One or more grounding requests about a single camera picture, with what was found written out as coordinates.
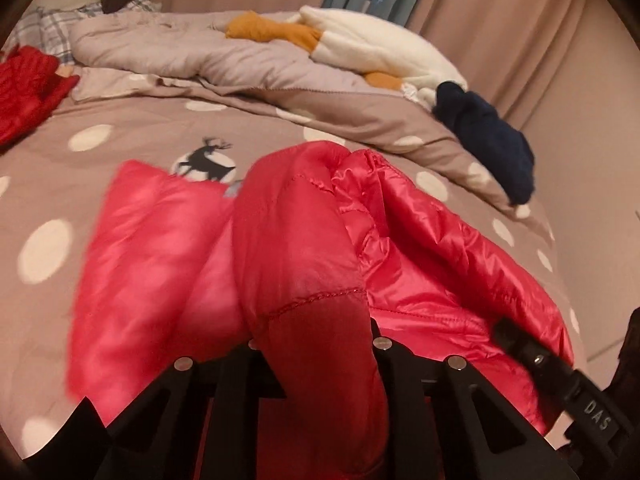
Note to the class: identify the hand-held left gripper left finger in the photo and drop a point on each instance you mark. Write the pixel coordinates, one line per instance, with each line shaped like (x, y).
(241, 376)

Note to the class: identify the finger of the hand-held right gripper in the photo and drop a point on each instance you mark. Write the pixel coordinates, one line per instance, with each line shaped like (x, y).
(531, 360)

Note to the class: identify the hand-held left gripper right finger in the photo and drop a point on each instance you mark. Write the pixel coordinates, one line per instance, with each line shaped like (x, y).
(395, 377)

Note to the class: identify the red puffer jacket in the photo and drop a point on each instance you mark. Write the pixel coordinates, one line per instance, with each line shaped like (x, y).
(300, 235)

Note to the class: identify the navy blue garment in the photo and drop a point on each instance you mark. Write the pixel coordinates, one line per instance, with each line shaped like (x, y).
(480, 130)

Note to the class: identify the brown polka-dot deer bedsheet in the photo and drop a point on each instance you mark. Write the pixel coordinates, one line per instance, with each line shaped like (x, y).
(125, 125)

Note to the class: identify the white plush goose toy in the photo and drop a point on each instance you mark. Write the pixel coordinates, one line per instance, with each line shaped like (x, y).
(380, 45)

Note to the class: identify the grey quilt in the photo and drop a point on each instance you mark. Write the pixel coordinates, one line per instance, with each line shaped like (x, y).
(200, 45)

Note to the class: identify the red knitted sweater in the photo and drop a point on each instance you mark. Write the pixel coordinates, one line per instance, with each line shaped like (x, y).
(25, 85)

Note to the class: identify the plaid pillow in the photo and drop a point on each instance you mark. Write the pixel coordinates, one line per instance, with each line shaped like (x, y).
(55, 25)

